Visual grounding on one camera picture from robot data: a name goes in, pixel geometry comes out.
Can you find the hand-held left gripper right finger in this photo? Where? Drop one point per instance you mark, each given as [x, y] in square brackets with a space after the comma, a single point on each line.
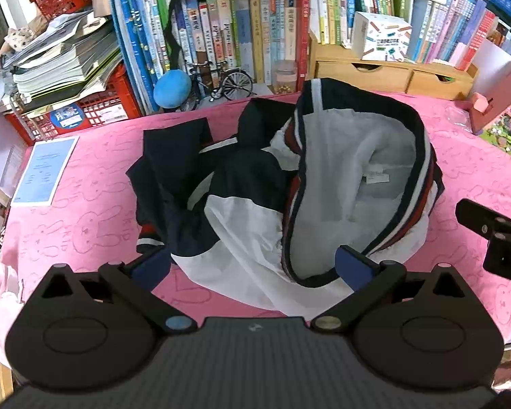
[351, 266]

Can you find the white patterned box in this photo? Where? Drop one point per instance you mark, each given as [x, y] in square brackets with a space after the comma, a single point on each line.
[381, 36]

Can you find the stack of magazines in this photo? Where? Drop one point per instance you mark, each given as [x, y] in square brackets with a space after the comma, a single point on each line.
[64, 59]

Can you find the navy and white jacket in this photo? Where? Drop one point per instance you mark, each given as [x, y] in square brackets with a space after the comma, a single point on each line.
[247, 221]

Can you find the row of tall books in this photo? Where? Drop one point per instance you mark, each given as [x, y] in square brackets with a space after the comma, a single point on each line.
[238, 38]

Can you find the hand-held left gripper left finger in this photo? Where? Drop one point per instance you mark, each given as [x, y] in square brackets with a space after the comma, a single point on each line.
[147, 266]

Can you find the clear plastic wrapper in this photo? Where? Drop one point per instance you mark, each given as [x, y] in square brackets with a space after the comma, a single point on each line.
[456, 116]

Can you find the red plastic crate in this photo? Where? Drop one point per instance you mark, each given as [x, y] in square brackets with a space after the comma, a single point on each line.
[100, 106]

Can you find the clear plastic jar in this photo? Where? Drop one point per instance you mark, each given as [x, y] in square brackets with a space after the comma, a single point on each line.
[284, 77]

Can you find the blue paper sheet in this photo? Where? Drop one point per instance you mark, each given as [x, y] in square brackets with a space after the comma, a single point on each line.
[44, 170]

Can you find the wooden drawer organizer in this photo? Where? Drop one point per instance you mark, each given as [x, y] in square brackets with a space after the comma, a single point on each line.
[366, 74]

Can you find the row of thin colourful books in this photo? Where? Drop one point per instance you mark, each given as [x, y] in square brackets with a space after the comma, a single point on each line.
[443, 21]

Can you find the blue plush ball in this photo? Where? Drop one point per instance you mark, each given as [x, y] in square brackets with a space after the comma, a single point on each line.
[171, 88]

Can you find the white card sheet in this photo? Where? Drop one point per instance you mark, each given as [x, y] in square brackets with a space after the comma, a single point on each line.
[492, 66]

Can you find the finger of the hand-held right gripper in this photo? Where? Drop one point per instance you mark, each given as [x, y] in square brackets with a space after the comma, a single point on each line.
[479, 215]

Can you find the black model bicycle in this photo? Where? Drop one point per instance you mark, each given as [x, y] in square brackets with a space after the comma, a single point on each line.
[234, 83]

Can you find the pink toy house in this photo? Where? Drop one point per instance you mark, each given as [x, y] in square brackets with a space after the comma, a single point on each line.
[504, 128]

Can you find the pink rabbit-print blanket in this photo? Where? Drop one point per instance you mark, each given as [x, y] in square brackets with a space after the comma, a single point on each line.
[89, 221]

